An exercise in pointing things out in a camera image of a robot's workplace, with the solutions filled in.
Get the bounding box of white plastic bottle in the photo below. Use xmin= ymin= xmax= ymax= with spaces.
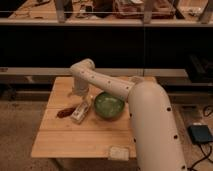
xmin=70 ymin=100 xmax=91 ymax=124

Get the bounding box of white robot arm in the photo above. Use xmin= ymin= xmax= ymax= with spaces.
xmin=70 ymin=59 xmax=187 ymax=171

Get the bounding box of brown sausage-shaped object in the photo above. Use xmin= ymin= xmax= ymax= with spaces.
xmin=57 ymin=107 xmax=75 ymax=118

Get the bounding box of green bowl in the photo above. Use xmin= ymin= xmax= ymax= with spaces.
xmin=93 ymin=92 xmax=125 ymax=120

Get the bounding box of wooden table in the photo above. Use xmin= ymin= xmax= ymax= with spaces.
xmin=31 ymin=77 xmax=136 ymax=158

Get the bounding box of white paper cup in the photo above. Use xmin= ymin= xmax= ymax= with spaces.
xmin=130 ymin=76 xmax=144 ymax=84

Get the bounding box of white label tag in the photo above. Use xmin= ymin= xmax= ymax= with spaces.
xmin=109 ymin=146 xmax=129 ymax=161

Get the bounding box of black shelf unit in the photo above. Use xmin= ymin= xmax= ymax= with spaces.
xmin=0 ymin=0 xmax=213 ymax=82

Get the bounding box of black foot pedal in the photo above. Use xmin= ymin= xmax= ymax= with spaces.
xmin=187 ymin=125 xmax=213 ymax=144

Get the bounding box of black cable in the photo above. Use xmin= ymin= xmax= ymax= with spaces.
xmin=188 ymin=104 xmax=213 ymax=171

